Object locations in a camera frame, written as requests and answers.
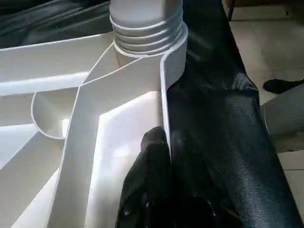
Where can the white plastic table top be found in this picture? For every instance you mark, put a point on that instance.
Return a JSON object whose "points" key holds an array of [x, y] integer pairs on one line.
{"points": [[114, 133]]}

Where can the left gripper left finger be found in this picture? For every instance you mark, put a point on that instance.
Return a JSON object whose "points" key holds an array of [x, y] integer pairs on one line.
{"points": [[145, 185]]}

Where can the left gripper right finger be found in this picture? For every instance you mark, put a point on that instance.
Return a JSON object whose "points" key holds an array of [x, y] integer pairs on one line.
{"points": [[199, 190]]}

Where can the white plastic table leg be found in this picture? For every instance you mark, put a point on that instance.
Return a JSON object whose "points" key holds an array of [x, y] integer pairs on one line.
{"points": [[145, 23]]}

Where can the black work mat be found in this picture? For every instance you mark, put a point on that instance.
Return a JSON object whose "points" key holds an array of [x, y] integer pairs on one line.
{"points": [[228, 118]]}

